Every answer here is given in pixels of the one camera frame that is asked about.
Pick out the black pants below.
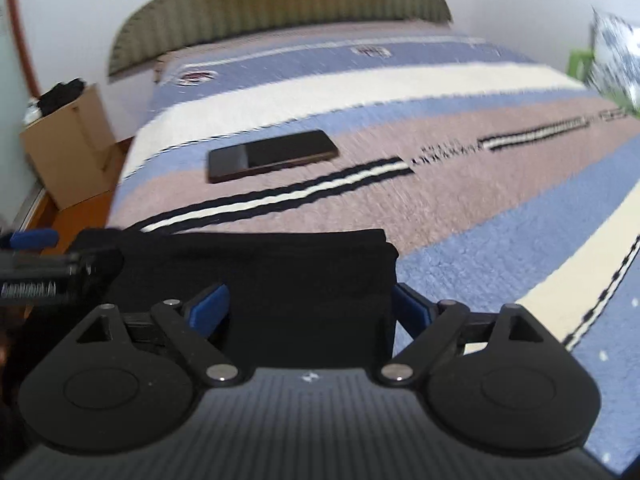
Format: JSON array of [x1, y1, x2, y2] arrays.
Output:
[[107, 230, 398, 368]]

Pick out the brown cardboard box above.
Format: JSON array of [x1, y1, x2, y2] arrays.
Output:
[[21, 84, 124, 209]]

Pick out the black clothes in box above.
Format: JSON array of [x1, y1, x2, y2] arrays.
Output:
[[38, 78, 86, 117]]

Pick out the striped blue bed blanket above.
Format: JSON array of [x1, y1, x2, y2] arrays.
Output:
[[110, 22, 639, 472]]

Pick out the black smartphone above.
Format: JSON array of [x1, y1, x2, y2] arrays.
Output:
[[207, 130, 340, 183]]

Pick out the green plastic chair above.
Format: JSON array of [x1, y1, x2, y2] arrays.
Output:
[[566, 50, 639, 117]]

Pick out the blue floral white pillow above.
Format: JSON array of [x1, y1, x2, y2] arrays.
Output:
[[588, 10, 639, 114]]

